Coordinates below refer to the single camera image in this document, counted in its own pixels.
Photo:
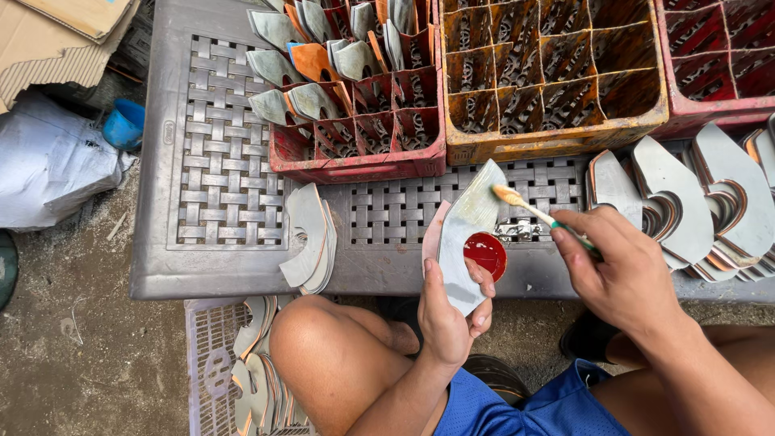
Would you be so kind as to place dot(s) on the person's right hand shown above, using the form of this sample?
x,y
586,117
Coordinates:
x,y
629,278

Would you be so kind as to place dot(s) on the person's left hand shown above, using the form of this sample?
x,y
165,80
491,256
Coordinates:
x,y
445,330

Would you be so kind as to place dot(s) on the pink shoe piece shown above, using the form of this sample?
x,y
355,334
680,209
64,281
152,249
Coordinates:
x,y
431,233

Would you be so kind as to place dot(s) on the grey shoe piece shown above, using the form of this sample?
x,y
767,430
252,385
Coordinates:
x,y
466,224

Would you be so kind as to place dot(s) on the black sandal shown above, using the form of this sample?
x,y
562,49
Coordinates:
x,y
584,336
496,375

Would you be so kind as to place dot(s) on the red lid with glue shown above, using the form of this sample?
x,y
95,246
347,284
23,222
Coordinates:
x,y
487,251

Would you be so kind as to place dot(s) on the large pile of grey cutouts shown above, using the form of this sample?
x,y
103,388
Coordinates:
x,y
678,200

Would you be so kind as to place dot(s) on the blue mesh shorts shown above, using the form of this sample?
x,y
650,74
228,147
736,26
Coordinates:
x,y
520,412

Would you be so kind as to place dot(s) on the person's left leg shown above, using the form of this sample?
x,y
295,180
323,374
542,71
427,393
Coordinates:
x,y
333,357

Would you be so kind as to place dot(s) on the person's leg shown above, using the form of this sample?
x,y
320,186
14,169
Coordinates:
x,y
333,357
623,406

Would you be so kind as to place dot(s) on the small metal clip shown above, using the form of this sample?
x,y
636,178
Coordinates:
x,y
517,230

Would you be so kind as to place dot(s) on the person's right leg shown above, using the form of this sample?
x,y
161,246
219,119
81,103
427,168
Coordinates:
x,y
623,406

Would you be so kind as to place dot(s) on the orange divided plastic crate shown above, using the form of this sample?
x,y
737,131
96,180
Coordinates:
x,y
545,142

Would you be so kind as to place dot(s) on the small stack of grey cutouts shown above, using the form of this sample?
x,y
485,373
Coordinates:
x,y
309,230

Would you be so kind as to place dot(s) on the empty red divided crate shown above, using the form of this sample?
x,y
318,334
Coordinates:
x,y
696,112

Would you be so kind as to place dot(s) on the red crate holding pieces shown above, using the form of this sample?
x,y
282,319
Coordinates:
x,y
363,163

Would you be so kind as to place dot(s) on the heap of cutouts in basket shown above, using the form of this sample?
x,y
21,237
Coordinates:
x,y
257,375

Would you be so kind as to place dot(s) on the purple plastic basket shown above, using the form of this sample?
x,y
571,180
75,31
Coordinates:
x,y
206,363

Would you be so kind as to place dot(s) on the group of upright shoe cutouts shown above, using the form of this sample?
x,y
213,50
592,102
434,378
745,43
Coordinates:
x,y
312,60

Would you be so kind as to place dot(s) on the grey plastic woven-pattern table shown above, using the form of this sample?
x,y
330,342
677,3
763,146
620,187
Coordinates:
x,y
163,181

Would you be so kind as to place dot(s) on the blue plastic cup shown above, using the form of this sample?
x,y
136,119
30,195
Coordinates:
x,y
124,127

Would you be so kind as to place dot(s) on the white plastic sack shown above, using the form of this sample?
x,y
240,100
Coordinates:
x,y
48,163

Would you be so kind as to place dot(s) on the dark green round object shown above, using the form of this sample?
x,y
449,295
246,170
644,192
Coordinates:
x,y
7,269

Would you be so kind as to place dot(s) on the brown cardboard sheets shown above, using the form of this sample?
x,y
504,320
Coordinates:
x,y
42,42

